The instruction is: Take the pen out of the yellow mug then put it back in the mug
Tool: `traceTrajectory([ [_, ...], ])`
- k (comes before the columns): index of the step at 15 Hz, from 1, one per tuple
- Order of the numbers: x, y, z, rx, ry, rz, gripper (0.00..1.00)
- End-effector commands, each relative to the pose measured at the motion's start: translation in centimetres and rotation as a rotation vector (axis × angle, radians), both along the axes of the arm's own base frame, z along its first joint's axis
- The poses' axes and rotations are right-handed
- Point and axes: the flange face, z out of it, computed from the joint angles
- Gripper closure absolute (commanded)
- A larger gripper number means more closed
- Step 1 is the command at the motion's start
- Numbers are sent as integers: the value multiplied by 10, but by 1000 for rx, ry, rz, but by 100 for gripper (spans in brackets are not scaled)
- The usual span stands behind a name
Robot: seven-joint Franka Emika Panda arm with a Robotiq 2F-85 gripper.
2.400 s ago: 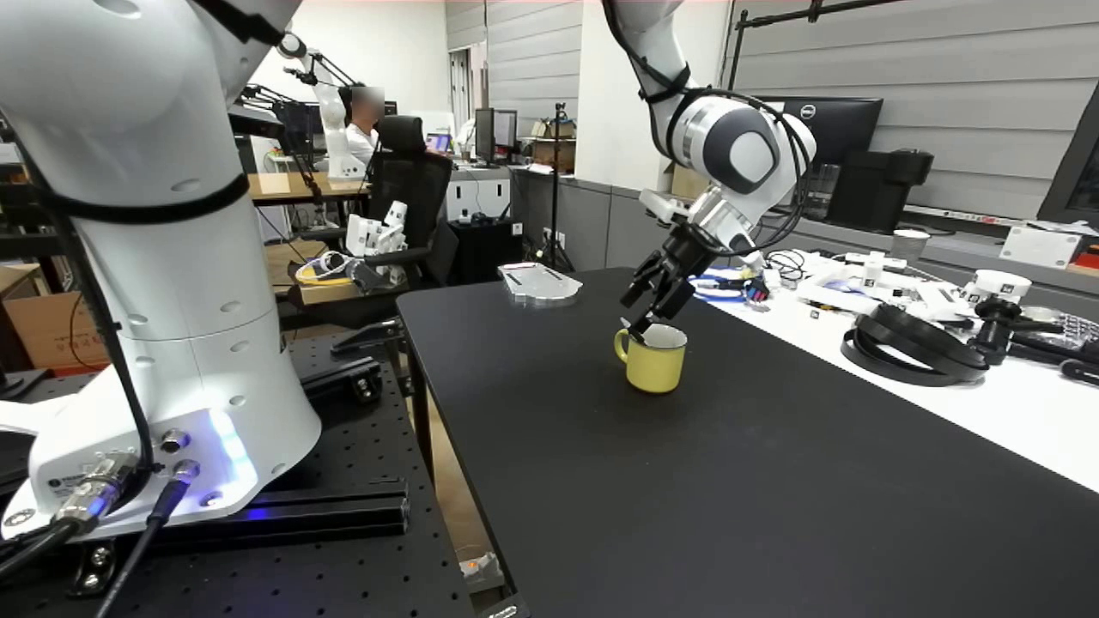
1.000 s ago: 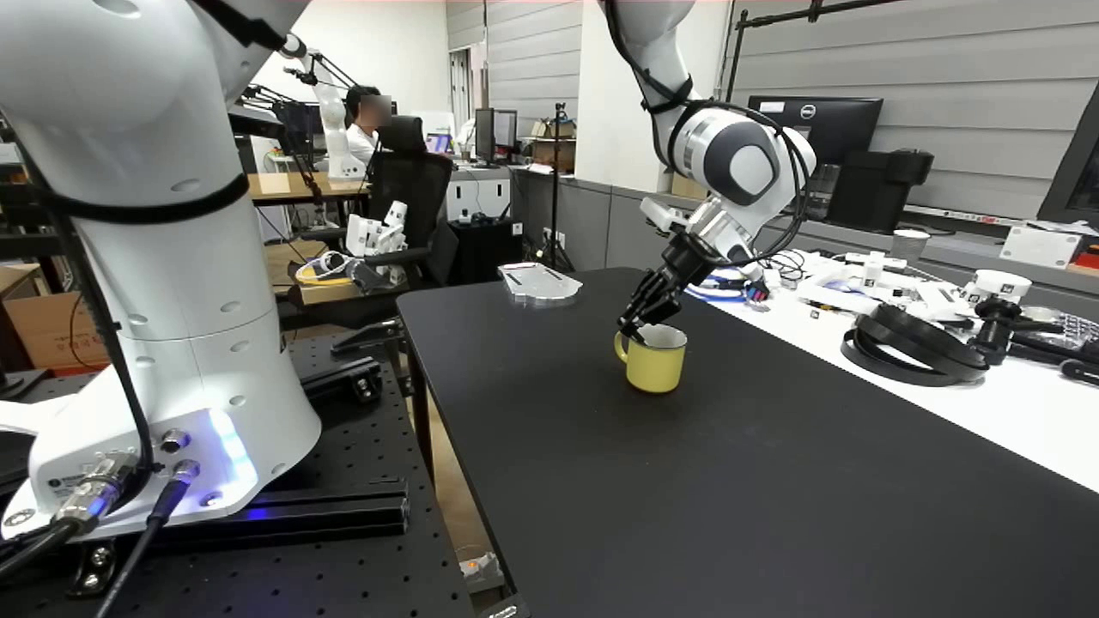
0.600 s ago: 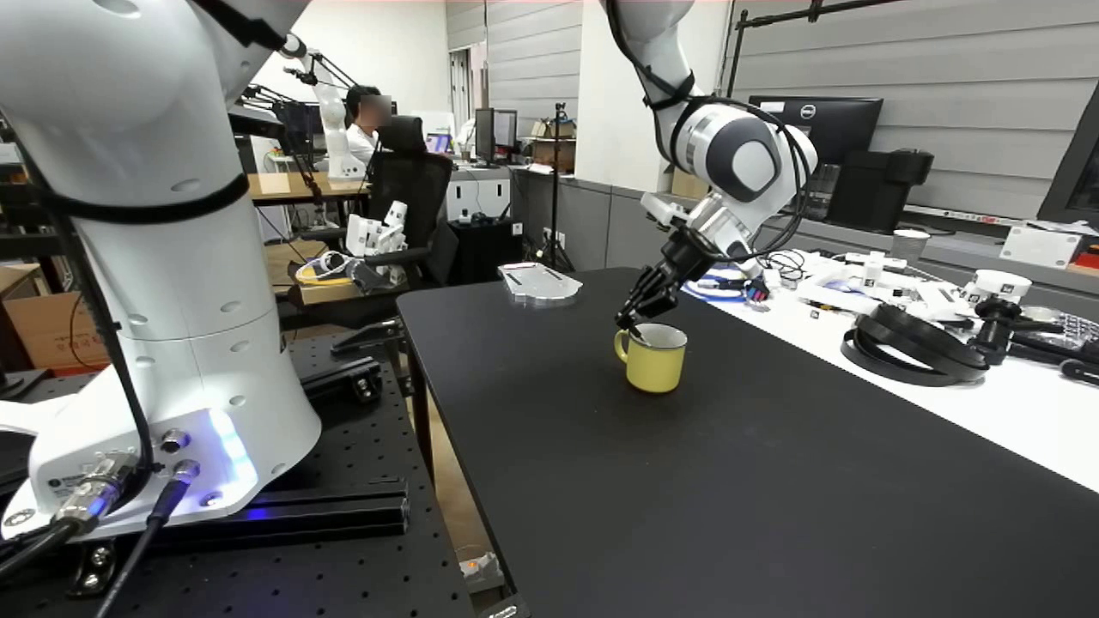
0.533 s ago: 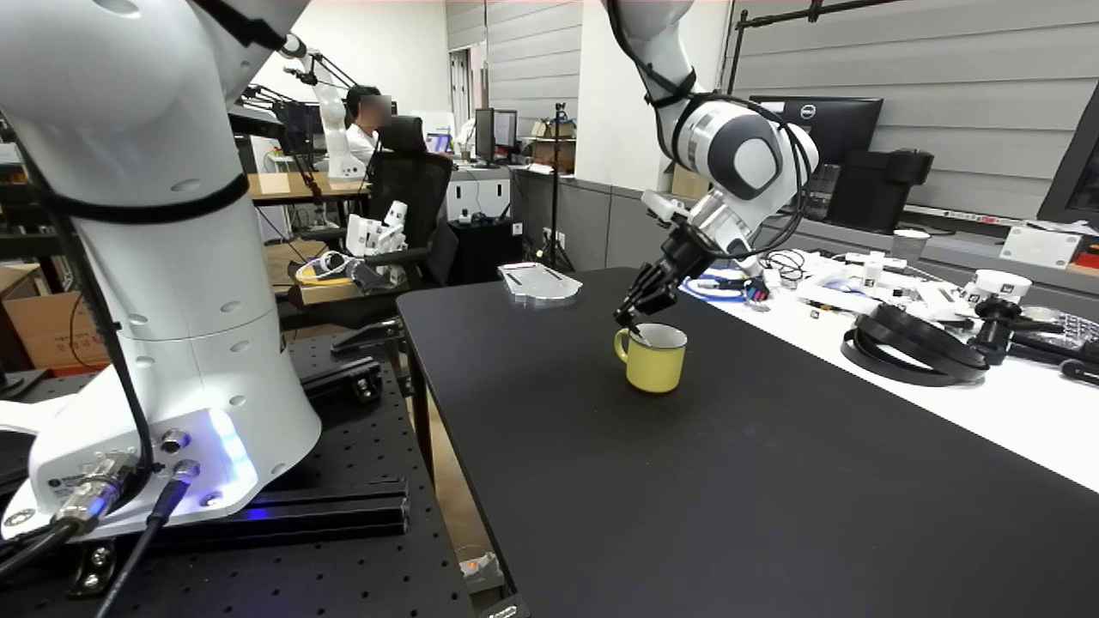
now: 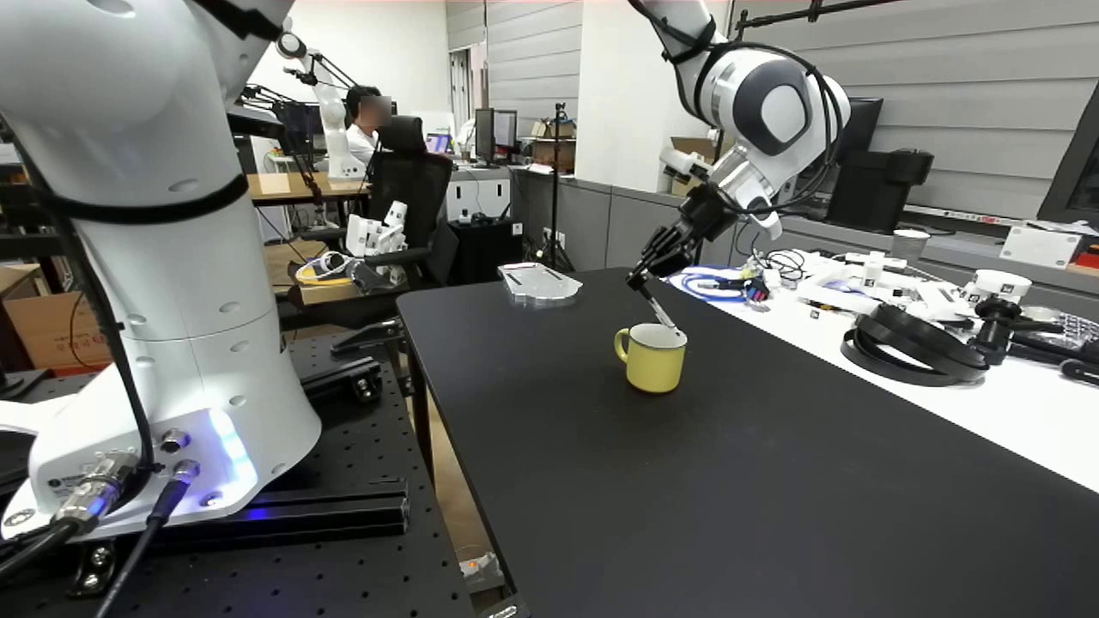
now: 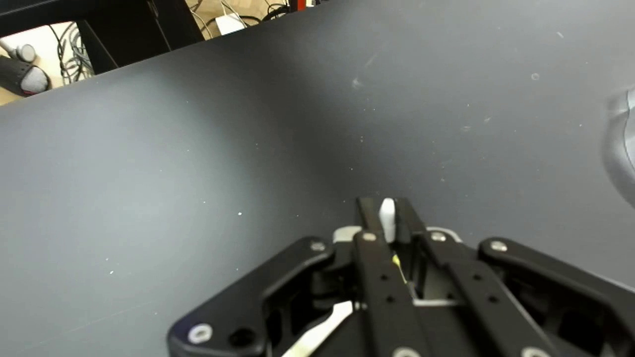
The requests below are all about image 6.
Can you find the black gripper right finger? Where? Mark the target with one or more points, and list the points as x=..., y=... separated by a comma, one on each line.
x=476, y=284

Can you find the black and white pen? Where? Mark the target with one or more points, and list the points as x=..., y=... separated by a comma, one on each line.
x=387, y=219

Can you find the white power adapter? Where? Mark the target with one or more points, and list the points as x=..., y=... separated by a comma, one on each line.
x=228, y=24

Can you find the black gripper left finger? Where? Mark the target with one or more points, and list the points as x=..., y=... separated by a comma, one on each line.
x=387, y=310

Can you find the black leg grey foot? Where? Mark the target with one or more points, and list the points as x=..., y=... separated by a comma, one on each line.
x=24, y=52
x=16, y=74

